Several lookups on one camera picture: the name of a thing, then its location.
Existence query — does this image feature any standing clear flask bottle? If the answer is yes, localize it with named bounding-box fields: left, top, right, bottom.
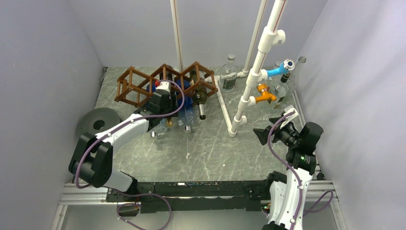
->
left=219, top=54, right=238, bottom=92

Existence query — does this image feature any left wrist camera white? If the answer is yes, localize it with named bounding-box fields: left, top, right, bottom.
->
left=152, top=80, right=171, bottom=102

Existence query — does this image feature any tall clear wine bottle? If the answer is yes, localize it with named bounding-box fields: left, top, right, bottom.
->
left=286, top=56, right=307, bottom=98

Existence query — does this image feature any blue pipe valve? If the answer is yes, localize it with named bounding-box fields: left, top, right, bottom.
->
left=267, top=59, right=295, bottom=80

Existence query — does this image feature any blue square bottle right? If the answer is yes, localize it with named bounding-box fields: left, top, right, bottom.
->
left=176, top=79, right=194, bottom=134

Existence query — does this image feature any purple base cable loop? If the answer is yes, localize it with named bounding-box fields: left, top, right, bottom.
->
left=116, top=193, right=172, bottom=230

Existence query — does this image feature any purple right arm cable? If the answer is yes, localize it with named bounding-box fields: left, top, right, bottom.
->
left=267, top=111, right=334, bottom=230

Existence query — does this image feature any dark bottle gold cap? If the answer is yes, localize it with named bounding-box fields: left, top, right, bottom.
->
left=159, top=71, right=173, bottom=127

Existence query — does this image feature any grey foam disc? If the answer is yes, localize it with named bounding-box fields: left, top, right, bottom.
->
left=75, top=107, right=122, bottom=140

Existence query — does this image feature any clear bottle black cap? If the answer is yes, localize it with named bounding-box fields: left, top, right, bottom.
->
left=268, top=73, right=292, bottom=112

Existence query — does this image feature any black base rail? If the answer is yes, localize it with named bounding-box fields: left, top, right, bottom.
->
left=106, top=174, right=273, bottom=214

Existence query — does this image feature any brown wooden wine rack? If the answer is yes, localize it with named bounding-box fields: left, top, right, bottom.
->
left=114, top=61, right=218, bottom=107

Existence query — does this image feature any green wine bottle silver cap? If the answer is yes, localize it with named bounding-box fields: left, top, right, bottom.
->
left=190, top=69, right=208, bottom=120

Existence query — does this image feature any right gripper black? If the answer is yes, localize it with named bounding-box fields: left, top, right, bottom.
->
left=253, top=116, right=301, bottom=147

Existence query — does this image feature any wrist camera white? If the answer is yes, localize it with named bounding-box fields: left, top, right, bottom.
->
left=283, top=105, right=299, bottom=125
left=152, top=80, right=171, bottom=102

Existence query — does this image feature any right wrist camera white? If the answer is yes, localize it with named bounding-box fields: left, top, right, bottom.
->
left=283, top=105, right=299, bottom=125

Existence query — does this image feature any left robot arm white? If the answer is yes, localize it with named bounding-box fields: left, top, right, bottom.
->
left=68, top=89, right=178, bottom=201

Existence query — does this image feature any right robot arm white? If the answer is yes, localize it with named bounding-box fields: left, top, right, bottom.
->
left=253, top=113, right=324, bottom=230

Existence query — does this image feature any orange pipe tap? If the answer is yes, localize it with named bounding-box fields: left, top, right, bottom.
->
left=255, top=83, right=277, bottom=103

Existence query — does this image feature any wide clear jar bottle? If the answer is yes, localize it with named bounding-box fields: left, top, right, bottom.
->
left=268, top=61, right=284, bottom=80

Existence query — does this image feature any white PVC pipe frame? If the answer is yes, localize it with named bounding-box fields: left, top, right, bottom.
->
left=169, top=0, right=288, bottom=138

